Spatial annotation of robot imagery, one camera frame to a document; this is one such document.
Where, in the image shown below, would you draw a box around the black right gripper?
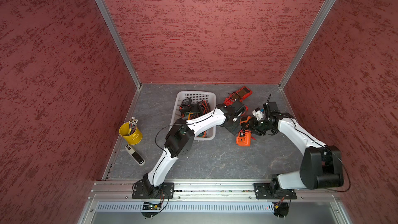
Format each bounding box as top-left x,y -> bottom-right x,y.
241,116 -> 275,135

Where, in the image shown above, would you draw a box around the dark red multimeter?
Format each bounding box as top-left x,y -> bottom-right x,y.
229,86 -> 252,102

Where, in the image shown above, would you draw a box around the orange long multimeter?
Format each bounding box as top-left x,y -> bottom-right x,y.
236,116 -> 252,147

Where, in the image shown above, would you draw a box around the green multimeter face down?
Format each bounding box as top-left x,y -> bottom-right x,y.
191,100 -> 210,115

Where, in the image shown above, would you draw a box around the white plastic perforated basket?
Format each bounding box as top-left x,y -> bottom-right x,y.
171,91 -> 217,124

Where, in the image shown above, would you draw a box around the red clamp meter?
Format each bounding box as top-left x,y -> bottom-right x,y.
224,97 -> 236,106

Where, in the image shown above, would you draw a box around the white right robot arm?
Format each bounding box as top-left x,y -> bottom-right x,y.
244,113 -> 344,190

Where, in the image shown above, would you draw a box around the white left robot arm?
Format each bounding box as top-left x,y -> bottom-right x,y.
143,101 -> 248,194

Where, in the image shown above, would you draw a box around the metal probes in cup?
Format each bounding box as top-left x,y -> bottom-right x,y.
127,117 -> 138,135

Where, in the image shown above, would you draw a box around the yellow cup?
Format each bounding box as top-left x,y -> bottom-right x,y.
119,122 -> 143,145

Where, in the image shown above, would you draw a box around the white black remote tester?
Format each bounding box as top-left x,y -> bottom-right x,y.
125,144 -> 145,166

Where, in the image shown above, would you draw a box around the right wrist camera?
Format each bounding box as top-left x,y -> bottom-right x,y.
252,102 -> 280,121

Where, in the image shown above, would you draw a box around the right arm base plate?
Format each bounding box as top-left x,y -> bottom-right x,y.
253,182 -> 297,200

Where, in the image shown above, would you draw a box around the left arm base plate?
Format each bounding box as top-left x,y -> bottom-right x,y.
132,181 -> 175,200

